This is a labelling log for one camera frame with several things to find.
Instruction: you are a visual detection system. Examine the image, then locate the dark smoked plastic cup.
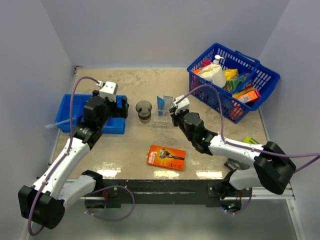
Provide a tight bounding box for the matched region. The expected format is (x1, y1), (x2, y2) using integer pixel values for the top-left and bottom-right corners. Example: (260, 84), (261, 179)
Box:
(135, 100), (152, 124)

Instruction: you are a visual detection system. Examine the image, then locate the white toothbrush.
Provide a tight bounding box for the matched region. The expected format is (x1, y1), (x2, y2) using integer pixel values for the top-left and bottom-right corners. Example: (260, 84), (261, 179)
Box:
(44, 116), (76, 130)

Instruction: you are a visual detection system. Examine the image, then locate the white toothpaste tube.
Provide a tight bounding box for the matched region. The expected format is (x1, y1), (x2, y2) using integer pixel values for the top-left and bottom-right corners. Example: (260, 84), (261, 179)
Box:
(163, 95), (173, 112)

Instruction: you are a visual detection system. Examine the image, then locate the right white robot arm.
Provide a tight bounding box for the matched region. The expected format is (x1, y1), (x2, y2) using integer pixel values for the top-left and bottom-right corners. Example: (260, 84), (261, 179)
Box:
(169, 107), (296, 197)

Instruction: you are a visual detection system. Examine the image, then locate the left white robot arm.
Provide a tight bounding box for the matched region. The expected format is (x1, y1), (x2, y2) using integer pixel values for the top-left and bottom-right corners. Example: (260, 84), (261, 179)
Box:
(18, 95), (129, 229)

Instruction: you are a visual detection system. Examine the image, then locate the clear textured acrylic tray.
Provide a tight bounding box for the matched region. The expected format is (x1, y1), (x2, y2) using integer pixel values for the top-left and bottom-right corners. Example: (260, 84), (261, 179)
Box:
(137, 107), (174, 128)

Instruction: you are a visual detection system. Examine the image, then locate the blue plastic bin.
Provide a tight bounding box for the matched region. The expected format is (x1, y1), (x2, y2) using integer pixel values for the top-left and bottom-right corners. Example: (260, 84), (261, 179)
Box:
(55, 94), (126, 135)

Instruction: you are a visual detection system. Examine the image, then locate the orange razor box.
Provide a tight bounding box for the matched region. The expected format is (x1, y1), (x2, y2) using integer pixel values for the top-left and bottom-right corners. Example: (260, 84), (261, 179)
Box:
(146, 144), (186, 171)

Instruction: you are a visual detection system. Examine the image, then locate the green sponge pack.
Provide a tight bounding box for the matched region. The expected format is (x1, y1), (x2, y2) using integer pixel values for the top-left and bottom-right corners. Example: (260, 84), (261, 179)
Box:
(226, 73), (250, 92)

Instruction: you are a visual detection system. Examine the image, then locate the blue shopping basket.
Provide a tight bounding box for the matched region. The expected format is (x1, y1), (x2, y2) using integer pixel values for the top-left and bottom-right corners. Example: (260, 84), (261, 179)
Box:
(187, 43), (280, 123)

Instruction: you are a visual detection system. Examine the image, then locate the small red box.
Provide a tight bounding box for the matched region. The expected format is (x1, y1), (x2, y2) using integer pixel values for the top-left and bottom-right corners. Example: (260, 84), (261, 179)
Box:
(201, 59), (211, 67)

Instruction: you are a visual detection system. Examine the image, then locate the yellow sponge pack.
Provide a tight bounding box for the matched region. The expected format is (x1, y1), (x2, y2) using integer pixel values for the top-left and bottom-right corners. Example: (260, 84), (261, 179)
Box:
(223, 68), (239, 81)

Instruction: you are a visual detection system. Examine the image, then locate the black green razor package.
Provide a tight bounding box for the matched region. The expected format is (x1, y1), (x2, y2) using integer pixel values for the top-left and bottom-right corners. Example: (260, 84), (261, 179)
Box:
(224, 136), (259, 170)

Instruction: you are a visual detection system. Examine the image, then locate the white pump bottle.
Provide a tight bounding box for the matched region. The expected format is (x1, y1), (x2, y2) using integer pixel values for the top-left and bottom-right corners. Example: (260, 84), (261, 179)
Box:
(213, 54), (225, 65)

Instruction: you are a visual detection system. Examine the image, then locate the orange pink box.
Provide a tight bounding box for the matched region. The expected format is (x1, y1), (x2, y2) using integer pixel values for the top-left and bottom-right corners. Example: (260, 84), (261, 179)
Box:
(232, 87), (261, 104)

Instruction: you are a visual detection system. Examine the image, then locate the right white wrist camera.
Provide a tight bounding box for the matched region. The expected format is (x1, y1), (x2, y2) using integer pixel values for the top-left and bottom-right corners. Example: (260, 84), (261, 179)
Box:
(169, 94), (190, 115)

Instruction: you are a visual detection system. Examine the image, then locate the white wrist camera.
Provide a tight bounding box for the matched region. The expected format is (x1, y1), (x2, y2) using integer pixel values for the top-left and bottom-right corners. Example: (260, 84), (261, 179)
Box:
(169, 94), (190, 115)
(96, 81), (118, 103)

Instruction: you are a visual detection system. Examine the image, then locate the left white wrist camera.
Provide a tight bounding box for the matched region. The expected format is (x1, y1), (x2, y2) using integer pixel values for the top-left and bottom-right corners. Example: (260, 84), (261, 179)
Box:
(96, 81), (118, 103)

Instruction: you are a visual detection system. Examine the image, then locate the black aluminium base frame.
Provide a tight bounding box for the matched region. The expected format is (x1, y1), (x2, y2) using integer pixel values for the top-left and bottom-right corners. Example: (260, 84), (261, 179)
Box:
(31, 174), (298, 216)

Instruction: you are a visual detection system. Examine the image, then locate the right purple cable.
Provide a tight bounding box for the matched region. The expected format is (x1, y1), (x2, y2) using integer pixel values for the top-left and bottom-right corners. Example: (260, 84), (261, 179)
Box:
(172, 84), (320, 216)

